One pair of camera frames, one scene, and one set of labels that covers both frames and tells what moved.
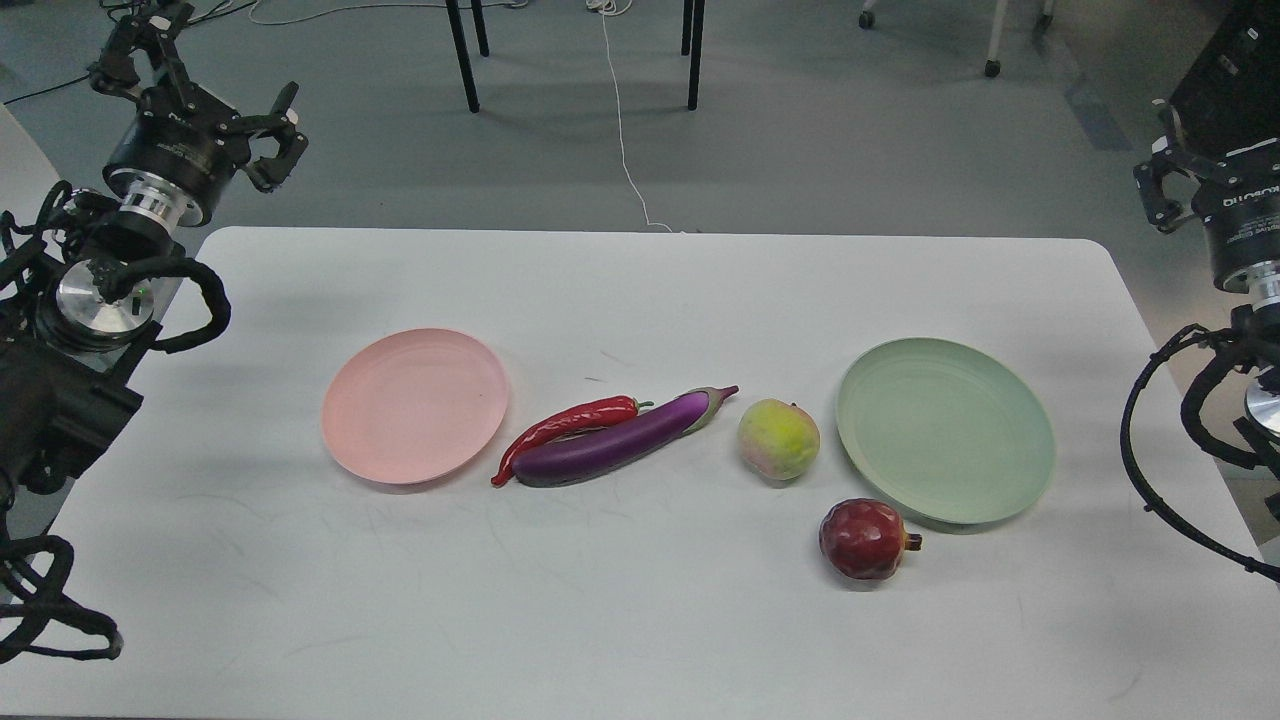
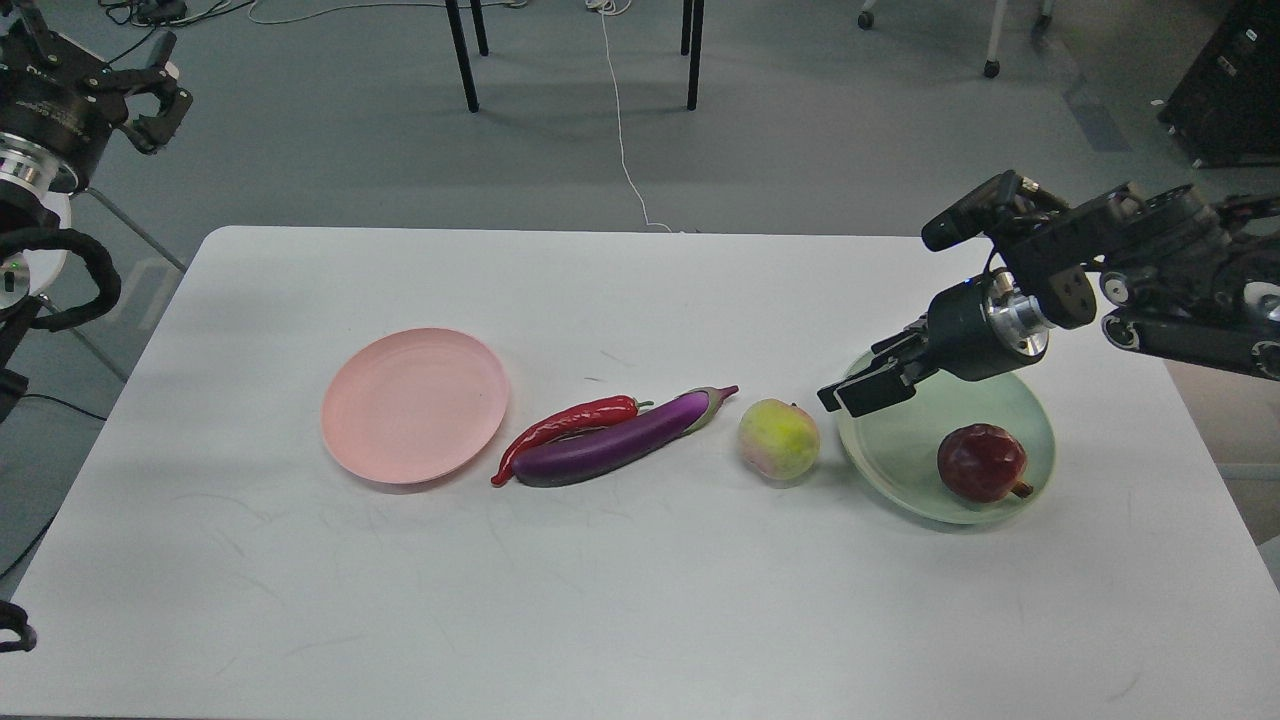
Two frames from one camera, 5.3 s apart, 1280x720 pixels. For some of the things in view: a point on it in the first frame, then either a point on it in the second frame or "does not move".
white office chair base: x=993 y=65 does not move
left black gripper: x=175 y=135 -> x=64 y=101
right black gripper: x=1238 y=201 -> x=975 y=329
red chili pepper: x=566 y=423 does not move
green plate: x=946 y=431 does not move
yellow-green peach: x=777 y=439 does not move
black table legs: x=471 y=89 does not move
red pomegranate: x=865 y=538 -> x=982 y=463
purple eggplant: x=571 y=458 does not move
